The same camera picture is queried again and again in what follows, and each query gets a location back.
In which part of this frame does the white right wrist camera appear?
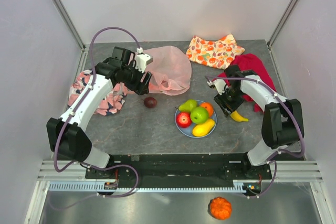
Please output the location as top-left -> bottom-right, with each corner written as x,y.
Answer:
207,79 -> 227,95

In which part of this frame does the green fake pear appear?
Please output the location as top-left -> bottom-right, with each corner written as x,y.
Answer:
178,99 -> 198,113

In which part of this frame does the green fake apple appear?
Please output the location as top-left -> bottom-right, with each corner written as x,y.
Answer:
190,106 -> 209,124

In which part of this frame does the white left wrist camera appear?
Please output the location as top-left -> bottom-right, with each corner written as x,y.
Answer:
134,47 -> 153,73

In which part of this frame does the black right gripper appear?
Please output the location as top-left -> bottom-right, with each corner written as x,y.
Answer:
214,87 -> 245,118

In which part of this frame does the red fake apple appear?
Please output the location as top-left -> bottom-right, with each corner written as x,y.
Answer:
176,112 -> 192,128

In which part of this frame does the orange fake orange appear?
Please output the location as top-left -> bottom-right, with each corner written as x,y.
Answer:
200,102 -> 214,118

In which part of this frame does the blue plate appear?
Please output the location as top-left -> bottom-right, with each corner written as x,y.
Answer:
175,99 -> 217,138

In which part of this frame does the yellow floral cloth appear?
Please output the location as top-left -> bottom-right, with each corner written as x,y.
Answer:
186,34 -> 245,70

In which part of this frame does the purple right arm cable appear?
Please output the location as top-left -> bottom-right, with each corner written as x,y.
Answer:
204,75 -> 306,199

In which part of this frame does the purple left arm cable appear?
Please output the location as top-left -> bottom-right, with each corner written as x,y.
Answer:
47,26 -> 144,210

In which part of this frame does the pink navy patterned cloth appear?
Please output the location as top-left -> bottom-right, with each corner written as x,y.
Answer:
68,69 -> 132,116

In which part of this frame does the yellow fake banana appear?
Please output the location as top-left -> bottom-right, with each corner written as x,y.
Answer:
230,111 -> 249,122

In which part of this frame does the orange fake pumpkin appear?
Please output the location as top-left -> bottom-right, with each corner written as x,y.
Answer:
208,197 -> 232,220

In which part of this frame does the left aluminium frame post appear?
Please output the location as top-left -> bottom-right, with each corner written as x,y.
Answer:
52,0 -> 86,51

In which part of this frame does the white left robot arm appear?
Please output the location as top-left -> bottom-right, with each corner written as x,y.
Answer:
47,47 -> 153,178

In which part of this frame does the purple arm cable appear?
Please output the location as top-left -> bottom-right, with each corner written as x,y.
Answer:
47,26 -> 144,210
204,75 -> 306,199

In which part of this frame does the dark purple fake fruit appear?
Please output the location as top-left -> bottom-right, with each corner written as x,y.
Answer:
143,97 -> 158,109

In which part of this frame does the yellow fake mango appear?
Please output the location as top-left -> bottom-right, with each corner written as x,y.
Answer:
192,119 -> 216,137

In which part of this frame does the white slotted cable duct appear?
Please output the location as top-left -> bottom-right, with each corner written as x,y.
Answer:
49,181 -> 258,193

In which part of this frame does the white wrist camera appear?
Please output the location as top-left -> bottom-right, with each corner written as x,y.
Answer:
207,79 -> 227,95
134,47 -> 153,73

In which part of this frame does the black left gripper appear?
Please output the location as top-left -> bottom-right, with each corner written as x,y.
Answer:
122,61 -> 152,96

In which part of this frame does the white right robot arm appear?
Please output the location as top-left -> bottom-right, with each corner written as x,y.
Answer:
207,65 -> 304,179

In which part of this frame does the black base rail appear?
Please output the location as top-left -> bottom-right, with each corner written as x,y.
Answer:
85,153 -> 274,183

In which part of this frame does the aluminium frame post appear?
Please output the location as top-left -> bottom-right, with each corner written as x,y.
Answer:
52,0 -> 86,51
267,0 -> 300,49

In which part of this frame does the right aluminium frame post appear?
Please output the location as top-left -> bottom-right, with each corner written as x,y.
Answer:
267,0 -> 300,49

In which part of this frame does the pink translucent plastic bag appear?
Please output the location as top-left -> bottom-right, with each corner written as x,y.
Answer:
144,46 -> 192,96

